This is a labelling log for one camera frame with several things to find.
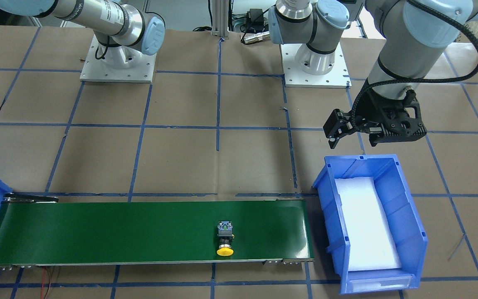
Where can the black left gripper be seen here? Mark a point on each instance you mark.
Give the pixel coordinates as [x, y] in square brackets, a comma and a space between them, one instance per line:
[365, 111]

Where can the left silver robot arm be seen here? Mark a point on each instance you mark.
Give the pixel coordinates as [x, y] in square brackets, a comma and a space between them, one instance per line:
[417, 32]

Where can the black power adapter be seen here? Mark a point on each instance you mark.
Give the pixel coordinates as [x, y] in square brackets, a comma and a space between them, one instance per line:
[254, 15]

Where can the green conveyor belt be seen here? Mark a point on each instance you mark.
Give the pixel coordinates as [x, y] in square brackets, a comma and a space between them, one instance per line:
[135, 233]

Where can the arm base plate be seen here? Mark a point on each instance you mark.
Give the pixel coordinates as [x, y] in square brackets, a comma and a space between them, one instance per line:
[307, 69]
[120, 65]

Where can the aluminium frame post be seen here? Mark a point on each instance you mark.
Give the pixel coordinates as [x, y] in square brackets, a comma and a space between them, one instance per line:
[220, 13]

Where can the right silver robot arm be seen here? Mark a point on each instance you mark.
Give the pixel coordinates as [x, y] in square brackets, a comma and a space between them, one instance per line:
[126, 35]

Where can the white foam pad bin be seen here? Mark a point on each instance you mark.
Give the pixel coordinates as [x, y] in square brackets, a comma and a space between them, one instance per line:
[371, 242]

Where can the yellow push button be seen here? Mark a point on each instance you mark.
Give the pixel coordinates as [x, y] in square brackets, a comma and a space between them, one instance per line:
[225, 237]

